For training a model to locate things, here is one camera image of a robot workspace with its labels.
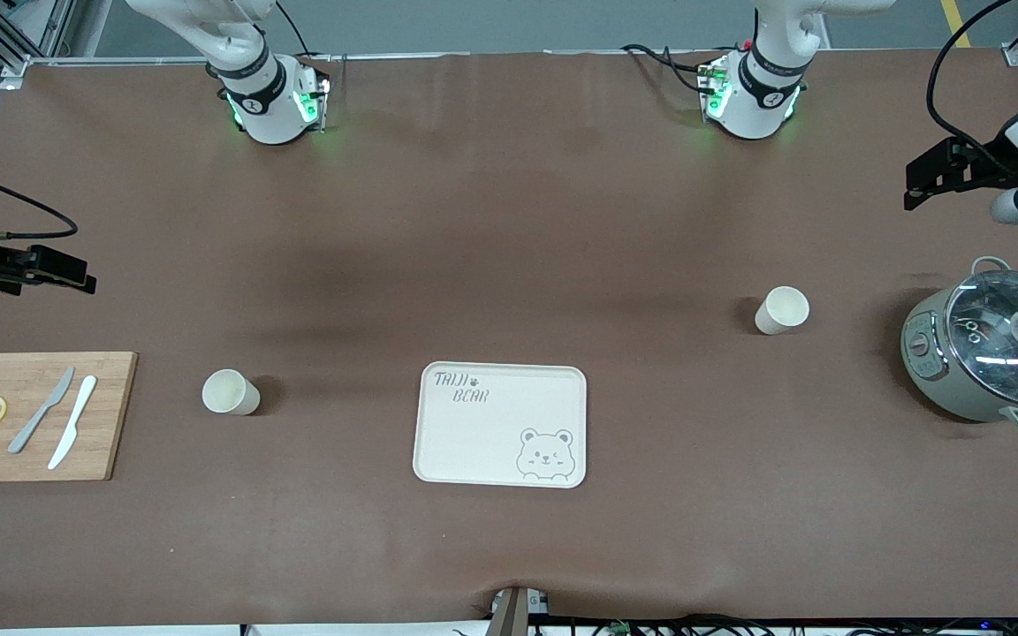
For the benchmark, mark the white IKEA cup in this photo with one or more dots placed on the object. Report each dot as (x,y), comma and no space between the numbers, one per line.
(781,309)
(228,391)

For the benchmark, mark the grey plastic knife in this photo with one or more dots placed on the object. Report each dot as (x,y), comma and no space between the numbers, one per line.
(42,410)

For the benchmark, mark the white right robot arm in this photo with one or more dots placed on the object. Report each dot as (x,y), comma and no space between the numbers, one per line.
(266,106)

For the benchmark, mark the glass pot lid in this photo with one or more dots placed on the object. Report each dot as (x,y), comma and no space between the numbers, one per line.
(1004,340)

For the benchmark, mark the bamboo cutting board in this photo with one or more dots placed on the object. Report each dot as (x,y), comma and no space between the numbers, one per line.
(32,455)

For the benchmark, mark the cream bear print tray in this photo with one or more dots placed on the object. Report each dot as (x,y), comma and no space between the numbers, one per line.
(491,433)

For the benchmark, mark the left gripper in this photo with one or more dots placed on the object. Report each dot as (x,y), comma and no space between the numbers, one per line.
(992,160)

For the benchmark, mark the grey cooking pot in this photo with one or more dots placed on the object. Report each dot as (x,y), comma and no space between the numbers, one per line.
(933,371)

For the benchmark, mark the white plastic knife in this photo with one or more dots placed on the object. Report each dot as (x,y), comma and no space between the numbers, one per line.
(74,420)

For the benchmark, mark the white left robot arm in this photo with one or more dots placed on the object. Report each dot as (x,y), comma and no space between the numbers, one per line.
(752,102)

